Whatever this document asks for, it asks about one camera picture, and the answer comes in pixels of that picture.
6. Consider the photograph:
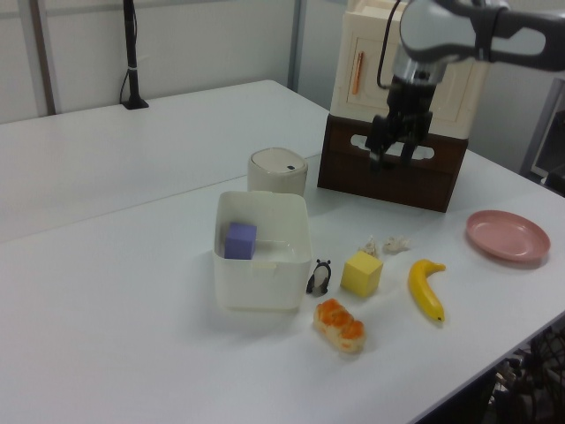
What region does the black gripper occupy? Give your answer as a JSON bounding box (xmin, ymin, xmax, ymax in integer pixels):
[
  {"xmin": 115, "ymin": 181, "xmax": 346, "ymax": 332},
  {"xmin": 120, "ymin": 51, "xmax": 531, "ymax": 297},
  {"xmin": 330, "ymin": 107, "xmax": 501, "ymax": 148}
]
[{"xmin": 369, "ymin": 73, "xmax": 437, "ymax": 175}]

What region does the yellow cube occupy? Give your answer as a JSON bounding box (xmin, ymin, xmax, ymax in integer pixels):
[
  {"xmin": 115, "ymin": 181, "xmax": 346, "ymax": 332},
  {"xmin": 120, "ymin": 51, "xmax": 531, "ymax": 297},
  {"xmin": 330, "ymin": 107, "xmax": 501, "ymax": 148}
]
[{"xmin": 340, "ymin": 251, "xmax": 383, "ymax": 298}]

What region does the dark brown wooden drawer box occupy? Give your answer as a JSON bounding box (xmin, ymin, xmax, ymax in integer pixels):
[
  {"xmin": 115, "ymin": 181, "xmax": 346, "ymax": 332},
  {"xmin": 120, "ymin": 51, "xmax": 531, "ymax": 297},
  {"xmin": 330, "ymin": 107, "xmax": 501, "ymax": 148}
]
[{"xmin": 316, "ymin": 112, "xmax": 470, "ymax": 214}]

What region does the cream plastic storage box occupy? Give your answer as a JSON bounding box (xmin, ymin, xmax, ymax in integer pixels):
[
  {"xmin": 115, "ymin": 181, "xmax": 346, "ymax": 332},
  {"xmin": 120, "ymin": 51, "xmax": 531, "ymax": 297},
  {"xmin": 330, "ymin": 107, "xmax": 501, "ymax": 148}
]
[{"xmin": 329, "ymin": 0, "xmax": 491, "ymax": 139}]

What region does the purple cube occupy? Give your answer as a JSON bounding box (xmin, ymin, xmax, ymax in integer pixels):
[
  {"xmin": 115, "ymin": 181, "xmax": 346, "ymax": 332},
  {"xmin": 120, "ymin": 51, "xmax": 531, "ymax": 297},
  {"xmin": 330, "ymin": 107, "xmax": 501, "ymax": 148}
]
[{"xmin": 223, "ymin": 221, "xmax": 258, "ymax": 261}]

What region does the small cream trash can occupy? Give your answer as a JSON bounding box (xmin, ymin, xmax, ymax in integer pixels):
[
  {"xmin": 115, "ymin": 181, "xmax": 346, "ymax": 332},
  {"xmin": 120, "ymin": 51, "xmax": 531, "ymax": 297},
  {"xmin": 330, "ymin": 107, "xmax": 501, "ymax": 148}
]
[{"xmin": 246, "ymin": 148, "xmax": 309, "ymax": 198}]

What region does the yellow toy banana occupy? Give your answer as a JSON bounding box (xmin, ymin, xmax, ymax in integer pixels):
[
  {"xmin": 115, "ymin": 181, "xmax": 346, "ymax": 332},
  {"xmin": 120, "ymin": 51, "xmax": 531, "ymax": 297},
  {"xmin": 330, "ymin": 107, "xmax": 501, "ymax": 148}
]
[{"xmin": 407, "ymin": 258, "xmax": 447, "ymax": 328}]

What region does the pink plate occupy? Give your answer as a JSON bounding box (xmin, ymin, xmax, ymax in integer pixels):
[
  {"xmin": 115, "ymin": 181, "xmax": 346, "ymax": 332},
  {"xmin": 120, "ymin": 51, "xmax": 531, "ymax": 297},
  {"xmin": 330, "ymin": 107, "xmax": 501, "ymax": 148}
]
[{"xmin": 466, "ymin": 209, "xmax": 552, "ymax": 265}]

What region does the panda toy figure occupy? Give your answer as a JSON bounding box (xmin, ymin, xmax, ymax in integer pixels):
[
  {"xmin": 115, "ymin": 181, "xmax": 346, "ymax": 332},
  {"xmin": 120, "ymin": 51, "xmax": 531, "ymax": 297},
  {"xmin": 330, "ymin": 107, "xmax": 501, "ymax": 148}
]
[{"xmin": 305, "ymin": 259, "xmax": 334, "ymax": 296}]

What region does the grey office cabinet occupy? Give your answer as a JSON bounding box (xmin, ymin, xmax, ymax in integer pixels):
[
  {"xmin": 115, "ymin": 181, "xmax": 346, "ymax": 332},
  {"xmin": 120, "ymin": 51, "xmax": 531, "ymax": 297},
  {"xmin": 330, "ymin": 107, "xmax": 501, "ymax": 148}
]
[{"xmin": 520, "ymin": 77, "xmax": 565, "ymax": 198}]

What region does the toy bread with orange glaze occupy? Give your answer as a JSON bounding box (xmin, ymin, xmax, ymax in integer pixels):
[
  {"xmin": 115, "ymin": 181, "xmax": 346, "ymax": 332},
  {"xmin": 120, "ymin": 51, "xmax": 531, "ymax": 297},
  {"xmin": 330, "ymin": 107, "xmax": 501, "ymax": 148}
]
[{"xmin": 313, "ymin": 298, "xmax": 367, "ymax": 353}]

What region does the white plastic bin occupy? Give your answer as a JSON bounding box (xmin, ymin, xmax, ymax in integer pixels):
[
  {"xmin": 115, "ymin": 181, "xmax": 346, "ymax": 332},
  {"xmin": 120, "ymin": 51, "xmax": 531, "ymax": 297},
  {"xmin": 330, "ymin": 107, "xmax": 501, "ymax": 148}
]
[{"xmin": 213, "ymin": 190, "xmax": 313, "ymax": 313}]

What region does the black pole stand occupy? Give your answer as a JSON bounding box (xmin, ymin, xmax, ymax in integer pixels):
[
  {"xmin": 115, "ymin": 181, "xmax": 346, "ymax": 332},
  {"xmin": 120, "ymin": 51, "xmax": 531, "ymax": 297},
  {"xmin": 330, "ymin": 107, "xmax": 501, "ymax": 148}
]
[{"xmin": 119, "ymin": 0, "xmax": 150, "ymax": 110}]

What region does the white drawer handle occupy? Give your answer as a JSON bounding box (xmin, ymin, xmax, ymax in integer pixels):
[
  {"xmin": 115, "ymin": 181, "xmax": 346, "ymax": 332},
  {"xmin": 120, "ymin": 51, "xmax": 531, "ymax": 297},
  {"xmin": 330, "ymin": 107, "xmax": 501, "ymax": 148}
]
[{"xmin": 350, "ymin": 133, "xmax": 436, "ymax": 161}]

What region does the orange door handle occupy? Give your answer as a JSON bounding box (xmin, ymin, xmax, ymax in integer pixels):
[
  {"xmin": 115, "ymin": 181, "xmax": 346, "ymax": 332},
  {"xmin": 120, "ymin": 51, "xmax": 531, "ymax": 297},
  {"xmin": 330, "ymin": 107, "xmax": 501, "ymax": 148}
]
[{"xmin": 352, "ymin": 51, "xmax": 365, "ymax": 95}]

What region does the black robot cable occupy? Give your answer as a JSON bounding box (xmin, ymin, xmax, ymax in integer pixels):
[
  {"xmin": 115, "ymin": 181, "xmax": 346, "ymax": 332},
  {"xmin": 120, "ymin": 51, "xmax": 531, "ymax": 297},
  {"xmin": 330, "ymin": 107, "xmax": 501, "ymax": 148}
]
[{"xmin": 376, "ymin": 0, "xmax": 405, "ymax": 92}]

